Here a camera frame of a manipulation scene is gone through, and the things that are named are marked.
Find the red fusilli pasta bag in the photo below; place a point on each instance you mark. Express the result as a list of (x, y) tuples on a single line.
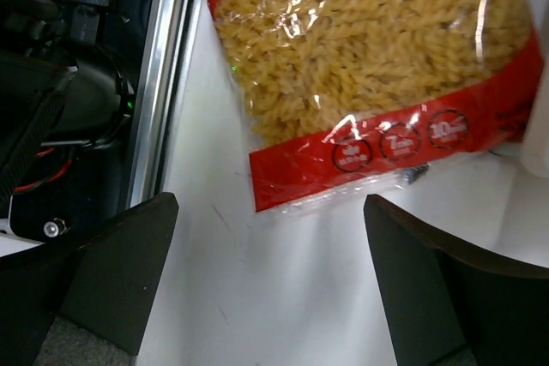
[(339, 93)]

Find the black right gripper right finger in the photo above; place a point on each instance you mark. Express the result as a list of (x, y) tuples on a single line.
[(450, 302)]

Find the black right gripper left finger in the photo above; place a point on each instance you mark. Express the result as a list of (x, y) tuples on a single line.
[(102, 280)]

